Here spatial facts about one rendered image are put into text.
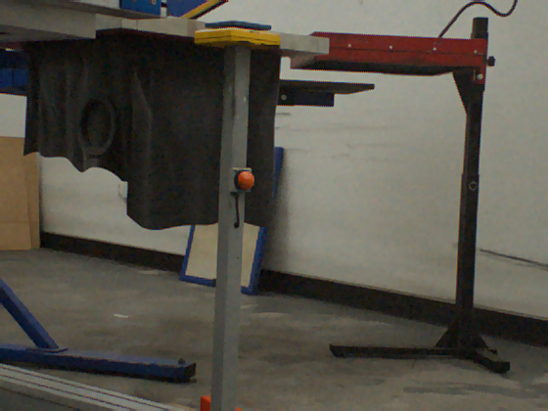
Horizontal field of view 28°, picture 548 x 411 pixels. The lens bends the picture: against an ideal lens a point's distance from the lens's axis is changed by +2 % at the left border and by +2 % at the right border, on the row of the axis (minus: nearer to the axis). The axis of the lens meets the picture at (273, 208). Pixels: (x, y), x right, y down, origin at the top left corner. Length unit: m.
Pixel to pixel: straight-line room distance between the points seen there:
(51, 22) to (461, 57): 1.99
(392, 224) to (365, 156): 0.36
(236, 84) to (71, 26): 0.41
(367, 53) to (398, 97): 1.28
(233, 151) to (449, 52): 1.57
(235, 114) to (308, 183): 3.06
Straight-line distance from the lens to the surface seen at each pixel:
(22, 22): 1.94
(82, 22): 2.01
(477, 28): 3.94
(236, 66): 2.25
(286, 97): 3.74
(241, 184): 2.22
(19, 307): 3.61
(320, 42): 2.66
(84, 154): 2.59
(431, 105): 4.74
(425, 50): 3.66
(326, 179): 5.19
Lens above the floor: 0.71
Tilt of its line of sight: 3 degrees down
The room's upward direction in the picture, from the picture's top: 2 degrees clockwise
